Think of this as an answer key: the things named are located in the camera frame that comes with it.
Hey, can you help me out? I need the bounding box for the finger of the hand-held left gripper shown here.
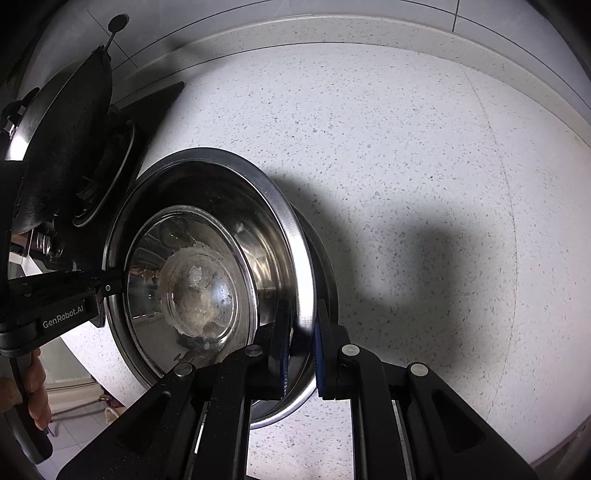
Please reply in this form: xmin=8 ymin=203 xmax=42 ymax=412
xmin=9 ymin=268 xmax=129 ymax=302

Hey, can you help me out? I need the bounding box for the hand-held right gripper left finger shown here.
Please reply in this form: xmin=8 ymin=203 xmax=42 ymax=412
xmin=55 ymin=300 xmax=296 ymax=480

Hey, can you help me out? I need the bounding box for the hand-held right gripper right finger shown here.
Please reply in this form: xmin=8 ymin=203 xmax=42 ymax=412
xmin=313 ymin=299 xmax=539 ymax=480

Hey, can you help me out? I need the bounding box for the large steel bowl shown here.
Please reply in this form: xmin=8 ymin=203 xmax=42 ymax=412
xmin=100 ymin=147 xmax=318 ymax=429

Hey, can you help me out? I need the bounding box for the person's left hand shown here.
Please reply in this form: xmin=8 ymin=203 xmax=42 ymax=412
xmin=21 ymin=346 xmax=53 ymax=431

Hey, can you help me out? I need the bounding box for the black wok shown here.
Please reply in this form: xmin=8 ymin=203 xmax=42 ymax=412
xmin=11 ymin=46 xmax=115 ymax=236

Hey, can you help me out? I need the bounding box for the black utensil handle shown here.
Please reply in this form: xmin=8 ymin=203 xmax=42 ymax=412
xmin=105 ymin=14 xmax=131 ymax=51

